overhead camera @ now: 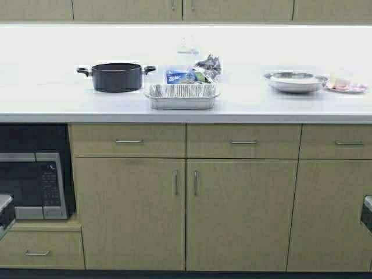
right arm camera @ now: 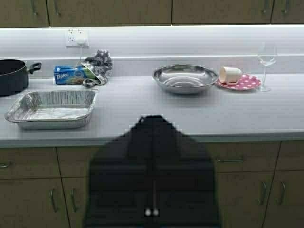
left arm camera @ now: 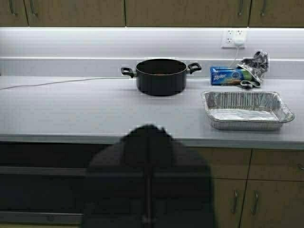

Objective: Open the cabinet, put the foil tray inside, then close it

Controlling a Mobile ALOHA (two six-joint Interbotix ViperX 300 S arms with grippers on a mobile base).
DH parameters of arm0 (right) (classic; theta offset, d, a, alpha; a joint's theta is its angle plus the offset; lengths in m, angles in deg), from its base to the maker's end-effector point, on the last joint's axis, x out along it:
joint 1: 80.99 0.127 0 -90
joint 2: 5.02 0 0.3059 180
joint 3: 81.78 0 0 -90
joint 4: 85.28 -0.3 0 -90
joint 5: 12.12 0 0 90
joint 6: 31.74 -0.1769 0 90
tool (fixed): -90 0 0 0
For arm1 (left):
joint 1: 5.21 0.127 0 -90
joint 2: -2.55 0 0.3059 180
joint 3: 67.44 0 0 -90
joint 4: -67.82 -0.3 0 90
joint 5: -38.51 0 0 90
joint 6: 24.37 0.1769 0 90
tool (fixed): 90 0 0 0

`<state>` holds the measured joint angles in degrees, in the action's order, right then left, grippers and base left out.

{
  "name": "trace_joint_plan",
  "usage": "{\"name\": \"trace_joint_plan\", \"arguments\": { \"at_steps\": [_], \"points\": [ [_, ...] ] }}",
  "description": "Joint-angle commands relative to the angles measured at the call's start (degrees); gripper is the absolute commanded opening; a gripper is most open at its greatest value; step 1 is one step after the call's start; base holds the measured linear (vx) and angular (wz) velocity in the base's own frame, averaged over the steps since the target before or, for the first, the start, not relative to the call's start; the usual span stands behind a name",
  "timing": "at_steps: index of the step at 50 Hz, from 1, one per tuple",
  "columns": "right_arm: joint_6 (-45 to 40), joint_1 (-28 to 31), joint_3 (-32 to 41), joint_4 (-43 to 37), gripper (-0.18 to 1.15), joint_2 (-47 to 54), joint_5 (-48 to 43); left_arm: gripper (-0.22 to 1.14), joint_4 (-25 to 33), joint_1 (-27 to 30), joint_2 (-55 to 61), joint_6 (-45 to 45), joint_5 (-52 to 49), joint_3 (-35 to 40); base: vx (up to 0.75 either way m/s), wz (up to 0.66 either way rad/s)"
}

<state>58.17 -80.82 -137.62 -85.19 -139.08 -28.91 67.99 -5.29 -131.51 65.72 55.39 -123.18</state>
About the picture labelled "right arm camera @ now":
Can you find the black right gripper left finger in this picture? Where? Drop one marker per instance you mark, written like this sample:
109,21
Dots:
118,182

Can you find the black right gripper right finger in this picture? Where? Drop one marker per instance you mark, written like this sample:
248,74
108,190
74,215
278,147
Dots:
183,188

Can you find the aluminium foil baking tray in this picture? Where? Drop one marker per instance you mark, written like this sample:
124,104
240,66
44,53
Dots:
52,110

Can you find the black cooking pot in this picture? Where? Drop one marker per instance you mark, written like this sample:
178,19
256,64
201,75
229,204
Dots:
14,76

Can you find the right wooden drawer front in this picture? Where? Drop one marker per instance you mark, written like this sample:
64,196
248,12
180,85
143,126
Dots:
244,156

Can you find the stainless steel bowl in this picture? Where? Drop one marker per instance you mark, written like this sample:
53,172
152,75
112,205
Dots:
185,79

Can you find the cream ceramic mug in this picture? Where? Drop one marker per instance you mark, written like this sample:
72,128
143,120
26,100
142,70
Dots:
229,75

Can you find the pink polka dot plate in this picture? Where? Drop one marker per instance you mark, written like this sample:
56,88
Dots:
246,82

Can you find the grey patterned oven mitt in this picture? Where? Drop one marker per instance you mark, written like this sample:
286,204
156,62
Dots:
100,66

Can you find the blue Ziploc box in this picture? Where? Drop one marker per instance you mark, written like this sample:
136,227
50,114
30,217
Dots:
71,74

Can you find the clear wine glass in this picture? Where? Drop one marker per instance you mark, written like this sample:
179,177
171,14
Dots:
267,56

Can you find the white charger with cable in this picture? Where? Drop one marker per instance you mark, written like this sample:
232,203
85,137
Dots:
81,43

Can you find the white wall power outlet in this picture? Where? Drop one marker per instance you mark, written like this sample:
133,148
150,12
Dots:
72,34

